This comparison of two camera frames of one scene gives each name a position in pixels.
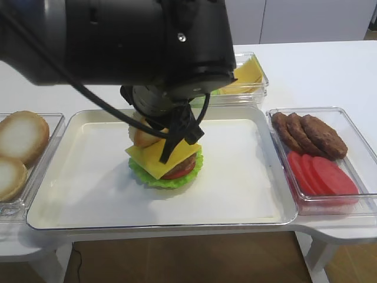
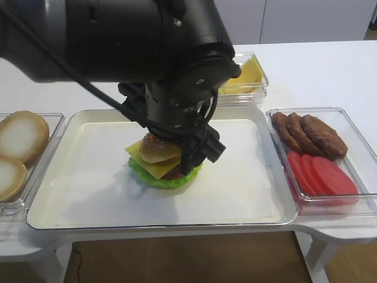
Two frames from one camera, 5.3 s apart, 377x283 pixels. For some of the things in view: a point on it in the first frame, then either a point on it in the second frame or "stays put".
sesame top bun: [141, 137] -> [154, 150]
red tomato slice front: [333, 177] stays put
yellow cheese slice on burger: [148, 157] stays put
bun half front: [13, 178] stays put
